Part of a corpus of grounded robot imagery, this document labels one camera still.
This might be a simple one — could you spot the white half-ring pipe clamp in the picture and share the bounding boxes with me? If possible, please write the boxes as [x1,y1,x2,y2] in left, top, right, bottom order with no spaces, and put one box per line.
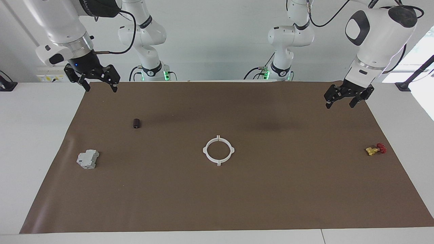
[218,135,236,167]
[202,135,221,167]

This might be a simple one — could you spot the white box with yellow label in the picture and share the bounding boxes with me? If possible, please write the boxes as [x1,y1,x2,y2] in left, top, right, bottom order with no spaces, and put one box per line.
[36,66,68,83]

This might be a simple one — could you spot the black clamp stand with rod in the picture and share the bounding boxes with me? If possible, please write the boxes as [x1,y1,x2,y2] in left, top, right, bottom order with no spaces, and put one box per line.
[395,54,434,92]

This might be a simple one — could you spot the grey circuit breaker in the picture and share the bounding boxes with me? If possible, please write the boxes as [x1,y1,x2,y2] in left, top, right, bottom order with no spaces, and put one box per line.
[76,149,100,169]

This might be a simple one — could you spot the brown table mat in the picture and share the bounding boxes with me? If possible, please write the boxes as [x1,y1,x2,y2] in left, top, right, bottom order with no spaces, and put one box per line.
[19,81,434,234]

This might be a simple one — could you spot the black right arm base cable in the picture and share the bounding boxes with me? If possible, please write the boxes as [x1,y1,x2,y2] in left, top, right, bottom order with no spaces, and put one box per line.
[129,65,143,82]

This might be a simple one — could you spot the black arm base cable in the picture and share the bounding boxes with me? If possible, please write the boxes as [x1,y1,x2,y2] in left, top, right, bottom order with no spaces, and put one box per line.
[243,52,276,81]
[129,65,143,82]

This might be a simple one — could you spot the brass valve red handle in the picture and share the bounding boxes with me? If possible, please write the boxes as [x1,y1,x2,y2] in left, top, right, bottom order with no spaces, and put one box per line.
[365,143,387,156]

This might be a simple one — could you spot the black table clamp mount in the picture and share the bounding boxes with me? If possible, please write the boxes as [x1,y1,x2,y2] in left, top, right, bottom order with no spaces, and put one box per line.
[0,70,18,92]

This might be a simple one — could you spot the black left arm base cable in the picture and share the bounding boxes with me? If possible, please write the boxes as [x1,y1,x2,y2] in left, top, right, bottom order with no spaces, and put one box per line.
[243,52,276,81]

